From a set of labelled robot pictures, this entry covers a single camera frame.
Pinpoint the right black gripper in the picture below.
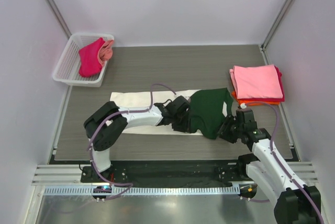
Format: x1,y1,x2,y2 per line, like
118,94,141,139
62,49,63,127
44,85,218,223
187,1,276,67
213,114,244,143

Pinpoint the white and green t-shirt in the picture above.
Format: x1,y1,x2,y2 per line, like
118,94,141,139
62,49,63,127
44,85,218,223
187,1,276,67
124,87,233,139

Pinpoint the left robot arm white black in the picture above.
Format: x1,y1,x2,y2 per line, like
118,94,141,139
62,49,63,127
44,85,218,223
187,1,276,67
84,96,189,182

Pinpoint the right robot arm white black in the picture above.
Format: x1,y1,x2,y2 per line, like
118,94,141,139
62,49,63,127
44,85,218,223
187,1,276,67
218,108,324,223

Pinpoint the folded orange t-shirt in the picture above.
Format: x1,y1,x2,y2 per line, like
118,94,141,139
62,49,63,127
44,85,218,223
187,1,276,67
231,91,281,105

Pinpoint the folded light pink t-shirt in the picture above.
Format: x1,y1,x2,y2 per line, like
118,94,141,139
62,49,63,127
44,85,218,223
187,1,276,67
229,64,282,99

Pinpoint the folded crimson t-shirt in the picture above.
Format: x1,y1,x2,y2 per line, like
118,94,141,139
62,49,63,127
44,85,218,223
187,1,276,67
274,66,285,102

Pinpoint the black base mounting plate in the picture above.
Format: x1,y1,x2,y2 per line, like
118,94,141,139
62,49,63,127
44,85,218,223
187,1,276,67
80,160,260,186

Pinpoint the salmon crumpled t-shirt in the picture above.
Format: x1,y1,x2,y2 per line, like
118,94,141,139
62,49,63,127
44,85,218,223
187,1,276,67
98,40,114,65

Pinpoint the magenta crumpled t-shirt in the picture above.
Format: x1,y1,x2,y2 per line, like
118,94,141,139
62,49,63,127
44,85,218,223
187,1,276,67
79,38,105,77

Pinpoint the white plastic laundry basket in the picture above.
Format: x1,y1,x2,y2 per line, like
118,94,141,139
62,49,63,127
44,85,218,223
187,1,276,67
52,32,114,88

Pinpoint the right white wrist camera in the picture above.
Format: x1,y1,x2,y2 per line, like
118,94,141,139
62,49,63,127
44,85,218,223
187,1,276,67
239,103,247,109

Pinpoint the slotted white cable duct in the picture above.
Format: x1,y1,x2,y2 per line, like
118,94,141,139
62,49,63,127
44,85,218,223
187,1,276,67
44,185,240,196

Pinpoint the right aluminium frame post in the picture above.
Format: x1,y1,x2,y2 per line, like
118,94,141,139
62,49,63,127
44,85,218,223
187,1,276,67
260,0,295,51

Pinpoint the aluminium frame post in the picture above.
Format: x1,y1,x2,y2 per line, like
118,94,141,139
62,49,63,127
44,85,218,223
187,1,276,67
260,0,295,51
45,0,72,38

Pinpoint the left aluminium frame post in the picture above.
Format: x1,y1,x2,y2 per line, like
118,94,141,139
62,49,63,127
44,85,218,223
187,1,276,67
45,0,72,38

